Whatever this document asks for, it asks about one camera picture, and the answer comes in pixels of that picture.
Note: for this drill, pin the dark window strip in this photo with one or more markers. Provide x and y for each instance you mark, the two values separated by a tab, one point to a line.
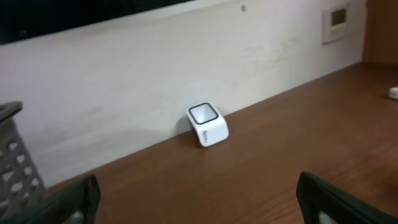
25	19

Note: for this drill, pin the green Kleenex tissue pack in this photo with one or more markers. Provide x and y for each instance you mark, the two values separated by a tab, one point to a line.
393	93

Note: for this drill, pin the white barcode scanner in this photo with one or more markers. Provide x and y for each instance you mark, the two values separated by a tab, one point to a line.
208	124

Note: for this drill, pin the beige wall control panel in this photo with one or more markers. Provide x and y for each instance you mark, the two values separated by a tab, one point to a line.
334	21

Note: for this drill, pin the wooden side panel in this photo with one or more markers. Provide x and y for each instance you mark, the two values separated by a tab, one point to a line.
380	45

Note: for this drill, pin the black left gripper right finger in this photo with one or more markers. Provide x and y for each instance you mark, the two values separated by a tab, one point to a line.
321	202

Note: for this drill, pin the grey plastic basket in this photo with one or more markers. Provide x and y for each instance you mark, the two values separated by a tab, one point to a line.
21	183

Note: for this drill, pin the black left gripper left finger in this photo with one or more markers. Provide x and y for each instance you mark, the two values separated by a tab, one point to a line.
82	196

